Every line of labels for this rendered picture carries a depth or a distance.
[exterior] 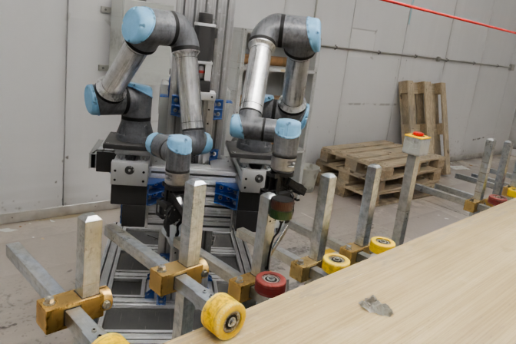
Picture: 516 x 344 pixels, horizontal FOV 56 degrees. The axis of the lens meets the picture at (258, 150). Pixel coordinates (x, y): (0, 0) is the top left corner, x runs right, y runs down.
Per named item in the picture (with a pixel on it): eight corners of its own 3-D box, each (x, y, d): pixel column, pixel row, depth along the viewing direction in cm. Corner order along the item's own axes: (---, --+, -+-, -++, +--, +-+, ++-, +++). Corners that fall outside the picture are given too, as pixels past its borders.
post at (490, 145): (464, 231, 243) (486, 137, 232) (468, 229, 245) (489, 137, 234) (472, 233, 240) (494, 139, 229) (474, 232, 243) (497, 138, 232)
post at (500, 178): (484, 226, 261) (504, 140, 250) (486, 226, 263) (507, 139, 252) (490, 229, 258) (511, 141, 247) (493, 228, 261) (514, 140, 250)
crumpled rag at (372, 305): (352, 302, 120) (354, 293, 119) (370, 296, 124) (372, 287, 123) (381, 321, 113) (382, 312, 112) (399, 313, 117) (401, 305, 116)
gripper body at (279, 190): (256, 206, 149) (262, 168, 146) (276, 202, 155) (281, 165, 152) (274, 214, 144) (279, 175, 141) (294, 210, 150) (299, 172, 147)
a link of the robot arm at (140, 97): (157, 117, 197) (159, 84, 194) (126, 118, 188) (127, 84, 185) (142, 112, 205) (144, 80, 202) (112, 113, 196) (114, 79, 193)
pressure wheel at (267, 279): (244, 313, 128) (249, 273, 126) (266, 304, 134) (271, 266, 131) (266, 329, 123) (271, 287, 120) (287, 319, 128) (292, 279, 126)
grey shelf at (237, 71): (196, 196, 449) (212, 24, 413) (269, 186, 506) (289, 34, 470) (224, 213, 416) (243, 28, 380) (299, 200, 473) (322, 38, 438)
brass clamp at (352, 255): (336, 259, 167) (338, 246, 166) (358, 250, 176) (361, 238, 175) (351, 266, 163) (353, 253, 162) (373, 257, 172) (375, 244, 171)
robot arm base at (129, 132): (117, 133, 205) (119, 110, 203) (154, 136, 208) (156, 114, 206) (113, 141, 191) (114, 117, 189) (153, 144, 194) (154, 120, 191)
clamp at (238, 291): (226, 296, 131) (229, 279, 130) (262, 282, 141) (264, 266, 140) (240, 305, 127) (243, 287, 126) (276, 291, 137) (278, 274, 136)
